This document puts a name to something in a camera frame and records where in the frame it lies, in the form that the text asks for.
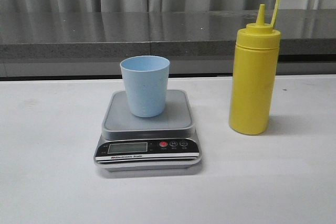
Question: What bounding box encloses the silver electronic kitchen scale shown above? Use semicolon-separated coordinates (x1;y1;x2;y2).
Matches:
93;89;203;172

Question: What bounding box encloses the yellow squeeze bottle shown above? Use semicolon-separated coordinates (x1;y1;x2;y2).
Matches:
229;0;281;135

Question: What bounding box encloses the grey stone counter ledge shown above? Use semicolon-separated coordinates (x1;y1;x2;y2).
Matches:
1;9;335;62

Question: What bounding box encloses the light blue plastic cup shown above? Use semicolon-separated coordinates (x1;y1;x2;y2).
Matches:
120;56;170;118

